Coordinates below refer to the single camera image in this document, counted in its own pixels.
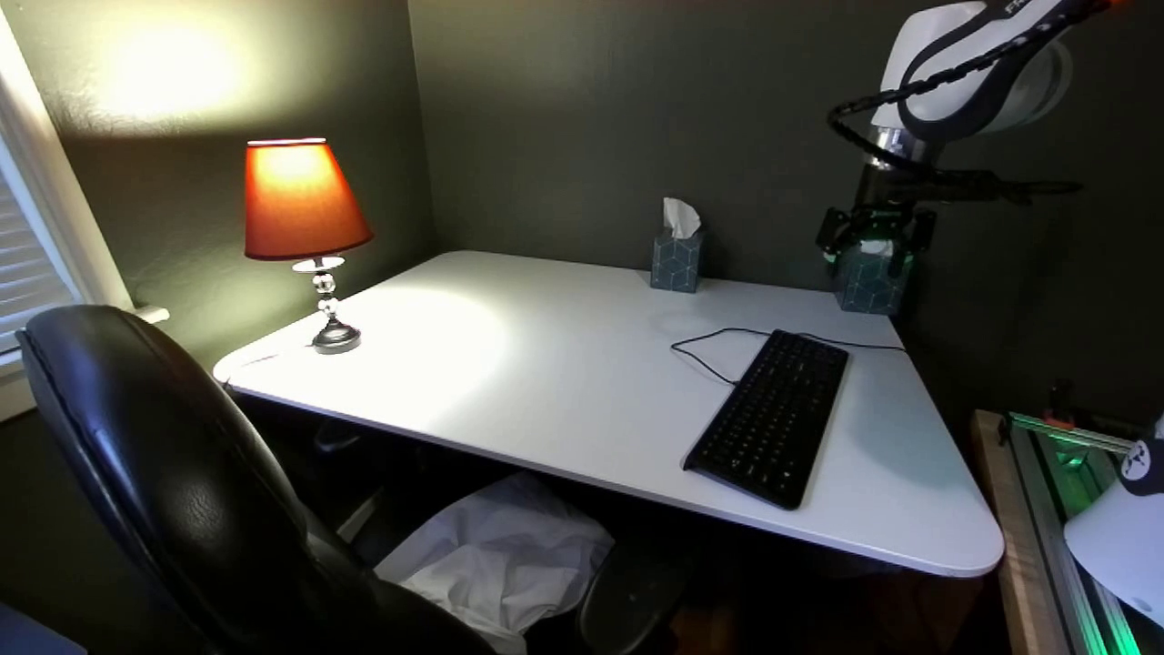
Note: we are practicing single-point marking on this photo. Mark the black computer keyboard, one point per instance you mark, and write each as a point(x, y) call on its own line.
point(772, 418)

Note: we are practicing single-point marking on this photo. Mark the wooden side frame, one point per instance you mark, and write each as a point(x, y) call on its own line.
point(1010, 533)

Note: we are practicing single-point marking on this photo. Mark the orange shade table lamp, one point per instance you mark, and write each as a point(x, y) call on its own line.
point(298, 200)

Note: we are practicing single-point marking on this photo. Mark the white window blind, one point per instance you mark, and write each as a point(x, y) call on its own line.
point(22, 260)

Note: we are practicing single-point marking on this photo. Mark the small teal tissue box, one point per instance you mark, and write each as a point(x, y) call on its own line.
point(675, 260)

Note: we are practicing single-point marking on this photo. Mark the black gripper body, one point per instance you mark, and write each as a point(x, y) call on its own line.
point(884, 200)

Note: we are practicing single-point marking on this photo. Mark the large teal tissue box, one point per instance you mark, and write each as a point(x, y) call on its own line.
point(869, 284)

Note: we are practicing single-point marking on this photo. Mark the black leather office chair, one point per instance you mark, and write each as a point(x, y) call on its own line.
point(167, 484)

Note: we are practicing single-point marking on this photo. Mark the black trash bin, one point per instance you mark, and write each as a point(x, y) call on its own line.
point(629, 603)

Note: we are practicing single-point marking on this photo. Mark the white plastic trash bag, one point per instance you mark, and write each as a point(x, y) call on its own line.
point(495, 560)

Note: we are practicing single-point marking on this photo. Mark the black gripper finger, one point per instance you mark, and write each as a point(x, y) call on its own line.
point(917, 254)
point(832, 233)

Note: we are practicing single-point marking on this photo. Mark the black cap with white logo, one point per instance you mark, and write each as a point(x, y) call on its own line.
point(1143, 461)

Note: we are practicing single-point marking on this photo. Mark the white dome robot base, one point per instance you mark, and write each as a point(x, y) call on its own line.
point(1120, 546)

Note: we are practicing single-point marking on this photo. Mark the metal rail with green light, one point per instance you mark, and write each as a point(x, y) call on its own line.
point(1056, 533)

